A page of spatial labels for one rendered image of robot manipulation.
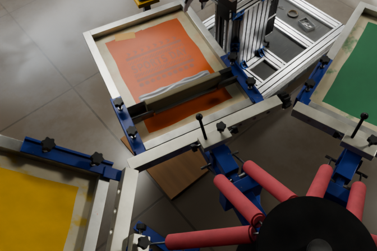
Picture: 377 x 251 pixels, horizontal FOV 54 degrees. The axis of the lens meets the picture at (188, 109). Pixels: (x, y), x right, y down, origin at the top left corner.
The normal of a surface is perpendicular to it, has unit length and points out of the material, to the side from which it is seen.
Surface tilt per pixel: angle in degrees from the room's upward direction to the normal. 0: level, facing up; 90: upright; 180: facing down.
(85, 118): 0
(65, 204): 32
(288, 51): 0
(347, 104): 0
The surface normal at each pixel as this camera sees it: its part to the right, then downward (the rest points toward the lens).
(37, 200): 0.50, -0.46
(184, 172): -0.04, -0.57
